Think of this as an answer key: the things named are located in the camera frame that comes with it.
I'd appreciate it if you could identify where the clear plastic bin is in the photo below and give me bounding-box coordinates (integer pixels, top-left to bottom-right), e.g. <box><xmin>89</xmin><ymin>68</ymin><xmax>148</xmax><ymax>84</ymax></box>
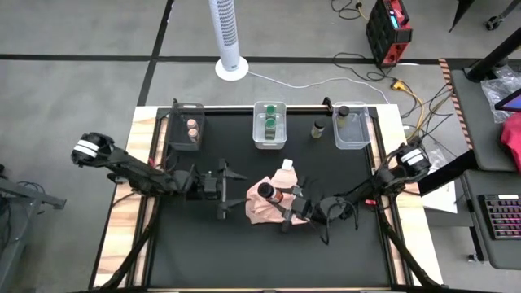
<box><xmin>331</xmin><ymin>101</ymin><xmax>372</xmax><ymax>151</ymax></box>
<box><xmin>252</xmin><ymin>100</ymin><xmax>288</xmax><ymax>151</ymax></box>

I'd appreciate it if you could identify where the black desk post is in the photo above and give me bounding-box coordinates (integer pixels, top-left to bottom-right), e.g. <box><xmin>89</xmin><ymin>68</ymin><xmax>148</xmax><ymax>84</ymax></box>
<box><xmin>466</xmin><ymin>27</ymin><xmax>521</xmax><ymax>83</ymax></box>

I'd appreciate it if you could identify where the grey metal stand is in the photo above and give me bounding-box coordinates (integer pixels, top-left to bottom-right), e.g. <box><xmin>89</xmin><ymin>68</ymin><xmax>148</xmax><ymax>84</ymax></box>
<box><xmin>0</xmin><ymin>162</ymin><xmax>68</xmax><ymax>293</ymax></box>

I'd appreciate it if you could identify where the tablet screen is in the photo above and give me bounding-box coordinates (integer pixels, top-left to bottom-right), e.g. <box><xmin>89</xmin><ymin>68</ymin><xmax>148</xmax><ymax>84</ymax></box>
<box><xmin>494</xmin><ymin>88</ymin><xmax>521</xmax><ymax>113</ymax></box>

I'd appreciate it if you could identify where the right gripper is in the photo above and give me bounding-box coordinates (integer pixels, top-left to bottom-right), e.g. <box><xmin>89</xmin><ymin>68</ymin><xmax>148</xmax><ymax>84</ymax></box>
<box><xmin>273</xmin><ymin>175</ymin><xmax>323</xmax><ymax>234</ymax></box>

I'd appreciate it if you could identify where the striped warning tape strip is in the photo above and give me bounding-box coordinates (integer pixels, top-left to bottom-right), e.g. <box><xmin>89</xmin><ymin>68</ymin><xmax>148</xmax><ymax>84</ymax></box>
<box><xmin>438</xmin><ymin>58</ymin><xmax>475</xmax><ymax>151</ymax></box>

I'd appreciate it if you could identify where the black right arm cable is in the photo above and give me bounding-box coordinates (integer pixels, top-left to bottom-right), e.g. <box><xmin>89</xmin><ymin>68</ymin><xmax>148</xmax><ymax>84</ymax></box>
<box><xmin>315</xmin><ymin>197</ymin><xmax>360</xmax><ymax>246</ymax></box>

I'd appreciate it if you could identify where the black table mat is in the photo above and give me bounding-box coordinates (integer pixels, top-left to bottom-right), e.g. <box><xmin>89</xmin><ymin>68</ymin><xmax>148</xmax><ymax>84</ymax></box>
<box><xmin>156</xmin><ymin>112</ymin><xmax>380</xmax><ymax>288</ymax></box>

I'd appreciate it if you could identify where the yellow floor cable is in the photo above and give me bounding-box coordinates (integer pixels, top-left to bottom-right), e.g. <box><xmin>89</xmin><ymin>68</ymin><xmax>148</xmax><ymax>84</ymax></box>
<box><xmin>391</xmin><ymin>80</ymin><xmax>427</xmax><ymax>138</ymax></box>

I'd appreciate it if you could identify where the grey desk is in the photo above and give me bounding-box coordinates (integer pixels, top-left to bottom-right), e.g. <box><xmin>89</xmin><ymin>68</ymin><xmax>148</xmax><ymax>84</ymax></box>
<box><xmin>462</xmin><ymin>168</ymin><xmax>521</xmax><ymax>270</ymax></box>
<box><xmin>449</xmin><ymin>68</ymin><xmax>521</xmax><ymax>172</ymax></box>

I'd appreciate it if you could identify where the black caster leg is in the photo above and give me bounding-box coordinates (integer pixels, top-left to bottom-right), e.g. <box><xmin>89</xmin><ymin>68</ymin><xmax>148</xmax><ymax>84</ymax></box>
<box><xmin>449</xmin><ymin>0</ymin><xmax>521</xmax><ymax>33</ymax></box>

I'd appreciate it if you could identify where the white floor cable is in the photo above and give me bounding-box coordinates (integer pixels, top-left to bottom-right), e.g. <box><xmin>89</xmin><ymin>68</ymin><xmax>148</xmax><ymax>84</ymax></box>
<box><xmin>247</xmin><ymin>69</ymin><xmax>392</xmax><ymax>105</ymax></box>

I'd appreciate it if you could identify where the red cloth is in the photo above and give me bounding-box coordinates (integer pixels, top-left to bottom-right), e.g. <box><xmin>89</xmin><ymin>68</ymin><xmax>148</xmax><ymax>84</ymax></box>
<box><xmin>500</xmin><ymin>123</ymin><xmax>521</xmax><ymax>173</ymax></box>

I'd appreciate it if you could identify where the pink towel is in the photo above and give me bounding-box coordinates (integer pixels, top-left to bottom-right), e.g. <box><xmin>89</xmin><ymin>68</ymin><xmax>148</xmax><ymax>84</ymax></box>
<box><xmin>245</xmin><ymin>168</ymin><xmax>310</xmax><ymax>226</ymax></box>

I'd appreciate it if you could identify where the white paper sheet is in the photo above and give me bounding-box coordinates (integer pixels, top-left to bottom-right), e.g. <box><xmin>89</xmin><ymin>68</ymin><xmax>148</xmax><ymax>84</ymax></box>
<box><xmin>422</xmin><ymin>181</ymin><xmax>459</xmax><ymax>215</ymax></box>

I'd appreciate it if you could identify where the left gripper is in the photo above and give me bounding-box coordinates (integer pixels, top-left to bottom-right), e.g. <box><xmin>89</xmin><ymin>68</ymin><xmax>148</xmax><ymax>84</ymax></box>
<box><xmin>203</xmin><ymin>158</ymin><xmax>248</xmax><ymax>221</ymax></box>

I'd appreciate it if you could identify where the white tower fan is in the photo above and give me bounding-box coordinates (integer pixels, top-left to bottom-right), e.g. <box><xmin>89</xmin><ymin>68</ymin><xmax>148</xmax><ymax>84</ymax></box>
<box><xmin>208</xmin><ymin>0</ymin><xmax>250</xmax><ymax>81</ymax></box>

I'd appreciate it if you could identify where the black support beam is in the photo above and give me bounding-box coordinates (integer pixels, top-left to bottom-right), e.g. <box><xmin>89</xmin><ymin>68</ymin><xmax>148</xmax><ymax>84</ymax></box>
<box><xmin>417</xmin><ymin>149</ymin><xmax>479</xmax><ymax>197</ymax></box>

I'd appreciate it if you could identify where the smoky grey plastic bin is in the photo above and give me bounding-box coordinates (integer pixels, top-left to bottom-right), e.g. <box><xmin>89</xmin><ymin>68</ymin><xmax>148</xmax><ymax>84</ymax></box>
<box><xmin>162</xmin><ymin>103</ymin><xmax>205</xmax><ymax>152</ymax></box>

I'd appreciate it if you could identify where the orange spice black lid jar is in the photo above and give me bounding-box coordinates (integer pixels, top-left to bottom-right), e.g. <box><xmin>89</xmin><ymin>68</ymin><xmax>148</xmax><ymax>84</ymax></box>
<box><xmin>256</xmin><ymin>181</ymin><xmax>285</xmax><ymax>204</ymax></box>

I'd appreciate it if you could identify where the backlit keyboard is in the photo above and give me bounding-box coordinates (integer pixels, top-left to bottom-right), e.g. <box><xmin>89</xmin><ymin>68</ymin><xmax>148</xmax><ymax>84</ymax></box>
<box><xmin>477</xmin><ymin>194</ymin><xmax>521</xmax><ymax>241</ymax></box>

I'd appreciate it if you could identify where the red and black box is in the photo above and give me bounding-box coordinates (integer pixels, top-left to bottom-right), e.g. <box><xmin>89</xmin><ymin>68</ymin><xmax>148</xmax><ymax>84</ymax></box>
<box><xmin>365</xmin><ymin>0</ymin><xmax>414</xmax><ymax>68</ymax></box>

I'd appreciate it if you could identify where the yellow label black lid jar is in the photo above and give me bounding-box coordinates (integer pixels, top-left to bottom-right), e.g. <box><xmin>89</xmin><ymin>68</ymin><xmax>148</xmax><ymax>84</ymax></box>
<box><xmin>336</xmin><ymin>104</ymin><xmax>351</xmax><ymax>128</ymax></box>
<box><xmin>310</xmin><ymin>118</ymin><xmax>326</xmax><ymax>139</ymax></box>

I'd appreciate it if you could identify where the clear plastic bag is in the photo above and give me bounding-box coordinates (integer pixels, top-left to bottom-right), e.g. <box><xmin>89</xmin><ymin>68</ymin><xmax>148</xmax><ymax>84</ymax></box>
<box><xmin>479</xmin><ymin>64</ymin><xmax>521</xmax><ymax>124</ymax></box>

